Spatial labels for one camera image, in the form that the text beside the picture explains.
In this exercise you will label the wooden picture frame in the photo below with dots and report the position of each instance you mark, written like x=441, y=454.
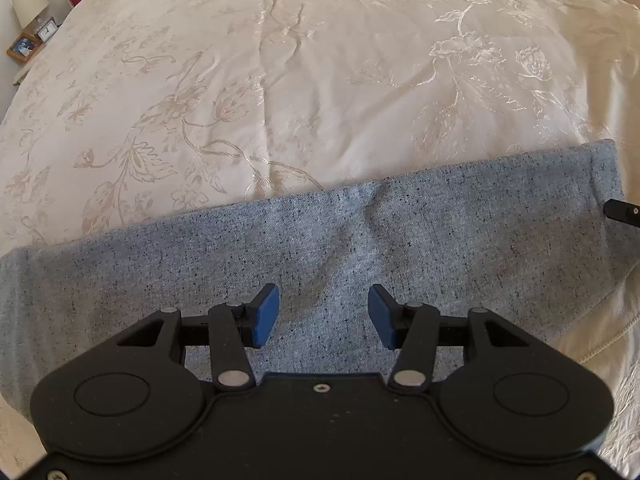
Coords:
x=24, y=47

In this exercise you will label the white table lamp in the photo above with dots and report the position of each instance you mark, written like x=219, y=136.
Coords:
x=28, y=11

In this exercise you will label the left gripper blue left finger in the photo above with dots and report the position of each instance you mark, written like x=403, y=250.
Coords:
x=255, y=320

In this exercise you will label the cream embroidered bedspread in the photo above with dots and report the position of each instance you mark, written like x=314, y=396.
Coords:
x=140, y=110

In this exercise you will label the small alarm clock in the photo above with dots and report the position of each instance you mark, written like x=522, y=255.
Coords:
x=47, y=30

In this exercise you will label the blue-grey knit pants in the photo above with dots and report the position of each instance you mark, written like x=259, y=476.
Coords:
x=523, y=235

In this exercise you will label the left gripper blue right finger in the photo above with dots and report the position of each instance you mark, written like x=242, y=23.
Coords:
x=391, y=320

